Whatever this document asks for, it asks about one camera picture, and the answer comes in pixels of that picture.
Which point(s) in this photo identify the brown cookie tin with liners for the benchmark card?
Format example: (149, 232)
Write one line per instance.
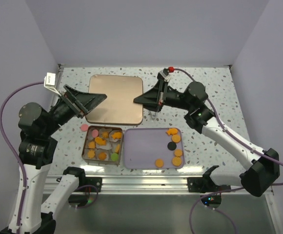
(103, 145)

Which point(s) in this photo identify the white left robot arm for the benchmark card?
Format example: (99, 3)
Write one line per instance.
(35, 156)

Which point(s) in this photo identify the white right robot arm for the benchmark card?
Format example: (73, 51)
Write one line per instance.
(261, 167)

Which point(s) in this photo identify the orange round patterned cookie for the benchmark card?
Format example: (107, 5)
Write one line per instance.
(117, 148)

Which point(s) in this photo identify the rose gold tin lid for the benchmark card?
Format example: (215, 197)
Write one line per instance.
(118, 108)

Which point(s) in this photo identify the aluminium mounting rail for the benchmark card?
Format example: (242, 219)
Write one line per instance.
(142, 184)

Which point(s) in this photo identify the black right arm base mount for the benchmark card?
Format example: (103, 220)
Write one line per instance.
(197, 184)

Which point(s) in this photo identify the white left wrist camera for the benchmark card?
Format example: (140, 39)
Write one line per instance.
(50, 83)

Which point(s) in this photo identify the orange round cookie upper right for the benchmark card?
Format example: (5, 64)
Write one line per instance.
(176, 138)

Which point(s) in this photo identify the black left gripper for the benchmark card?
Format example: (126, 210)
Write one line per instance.
(80, 103)

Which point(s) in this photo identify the orange swirl cookie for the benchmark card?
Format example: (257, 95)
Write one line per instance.
(105, 134)

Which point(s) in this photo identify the orange flower cookie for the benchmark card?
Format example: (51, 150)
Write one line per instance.
(91, 145)
(178, 152)

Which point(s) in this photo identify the black round cookie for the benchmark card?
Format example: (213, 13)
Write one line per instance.
(172, 146)

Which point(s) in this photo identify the orange waffle cookie bottom right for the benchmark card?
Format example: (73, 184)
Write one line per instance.
(177, 161)

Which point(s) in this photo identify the orange round cookie bottom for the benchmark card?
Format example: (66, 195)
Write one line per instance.
(159, 163)

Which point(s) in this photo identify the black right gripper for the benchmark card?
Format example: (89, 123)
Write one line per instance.
(155, 98)

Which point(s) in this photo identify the green round cookie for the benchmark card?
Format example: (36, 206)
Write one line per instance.
(114, 157)

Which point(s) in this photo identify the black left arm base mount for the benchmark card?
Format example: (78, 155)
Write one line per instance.
(92, 183)

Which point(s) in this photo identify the lilac plastic tray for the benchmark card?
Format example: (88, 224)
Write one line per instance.
(143, 146)

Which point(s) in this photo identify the orange cookie top right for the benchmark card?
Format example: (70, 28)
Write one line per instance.
(172, 131)

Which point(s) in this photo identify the orange rosette cookie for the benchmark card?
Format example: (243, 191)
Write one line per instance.
(102, 156)

